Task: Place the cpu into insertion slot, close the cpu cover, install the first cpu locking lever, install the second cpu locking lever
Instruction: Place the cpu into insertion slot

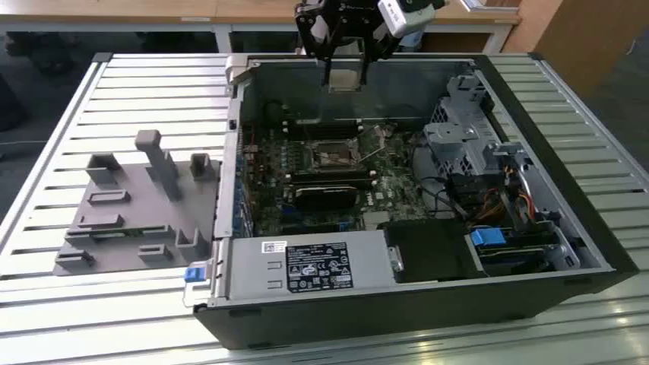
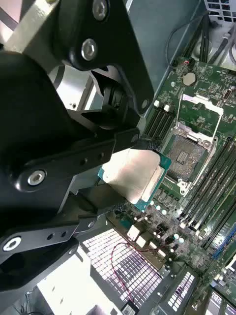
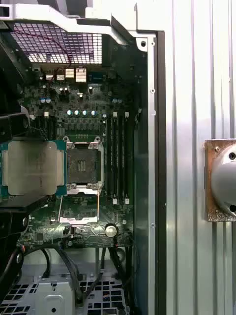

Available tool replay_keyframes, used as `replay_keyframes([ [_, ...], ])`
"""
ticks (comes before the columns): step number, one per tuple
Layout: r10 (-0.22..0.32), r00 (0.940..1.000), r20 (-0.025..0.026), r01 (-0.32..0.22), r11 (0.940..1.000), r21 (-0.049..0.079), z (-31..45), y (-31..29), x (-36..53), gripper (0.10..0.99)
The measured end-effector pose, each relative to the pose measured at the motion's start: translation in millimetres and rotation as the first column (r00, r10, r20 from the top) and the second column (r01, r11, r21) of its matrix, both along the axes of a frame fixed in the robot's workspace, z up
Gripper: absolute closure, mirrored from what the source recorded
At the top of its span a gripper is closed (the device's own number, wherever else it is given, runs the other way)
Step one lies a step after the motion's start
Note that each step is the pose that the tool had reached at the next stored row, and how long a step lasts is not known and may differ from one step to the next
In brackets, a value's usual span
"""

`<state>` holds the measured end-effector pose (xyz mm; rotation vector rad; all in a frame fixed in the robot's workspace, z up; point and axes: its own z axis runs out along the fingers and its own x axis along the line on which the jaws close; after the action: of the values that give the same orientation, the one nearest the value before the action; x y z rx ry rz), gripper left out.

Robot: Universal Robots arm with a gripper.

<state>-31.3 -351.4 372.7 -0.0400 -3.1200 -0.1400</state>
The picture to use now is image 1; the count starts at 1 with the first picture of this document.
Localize grey case latch block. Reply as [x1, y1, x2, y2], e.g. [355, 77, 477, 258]
[223, 54, 262, 85]

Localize black PC case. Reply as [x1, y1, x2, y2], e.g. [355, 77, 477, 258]
[190, 52, 640, 351]

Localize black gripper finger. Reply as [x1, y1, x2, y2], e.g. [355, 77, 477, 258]
[358, 21, 402, 90]
[294, 0, 337, 92]

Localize silver power supply unit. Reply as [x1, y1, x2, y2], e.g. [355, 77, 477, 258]
[222, 230, 397, 300]

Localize green motherboard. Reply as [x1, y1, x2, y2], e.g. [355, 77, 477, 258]
[237, 121, 431, 236]

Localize CPU socket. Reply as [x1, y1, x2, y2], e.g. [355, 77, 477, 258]
[307, 140, 358, 170]

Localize yellow orange power wires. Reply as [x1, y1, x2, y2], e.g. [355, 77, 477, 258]
[473, 167, 538, 229]

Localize silver chipset heatsink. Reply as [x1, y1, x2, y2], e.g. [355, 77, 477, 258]
[362, 211, 389, 229]

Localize wooden cabinet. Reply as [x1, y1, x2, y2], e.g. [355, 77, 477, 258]
[501, 0, 649, 100]

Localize green RAM stick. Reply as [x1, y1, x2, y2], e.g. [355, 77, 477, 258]
[87, 227, 171, 240]

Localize black plastic shroud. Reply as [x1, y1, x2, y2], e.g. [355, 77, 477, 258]
[379, 219, 485, 284]

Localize pale blue teach pendant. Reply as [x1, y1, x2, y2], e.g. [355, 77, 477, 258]
[397, 28, 426, 53]

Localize silver CPU green edge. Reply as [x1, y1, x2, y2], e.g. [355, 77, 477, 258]
[326, 69, 365, 95]

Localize blue disk carrier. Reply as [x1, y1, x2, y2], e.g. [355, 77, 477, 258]
[469, 227, 506, 250]

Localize wooden desk white frame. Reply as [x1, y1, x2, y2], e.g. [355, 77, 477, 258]
[214, 0, 523, 54]
[0, 0, 231, 54]

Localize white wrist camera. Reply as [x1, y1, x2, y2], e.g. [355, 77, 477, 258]
[377, 0, 438, 39]

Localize silver metal drive cage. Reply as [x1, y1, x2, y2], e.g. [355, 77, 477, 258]
[422, 74, 523, 178]

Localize graphics card black shroud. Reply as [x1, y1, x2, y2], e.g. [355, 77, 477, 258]
[290, 183, 358, 211]

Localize metal socket cover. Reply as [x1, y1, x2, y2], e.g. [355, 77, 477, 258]
[358, 123, 397, 141]

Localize grey parts rack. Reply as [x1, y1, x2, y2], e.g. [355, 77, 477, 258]
[51, 129, 223, 278]

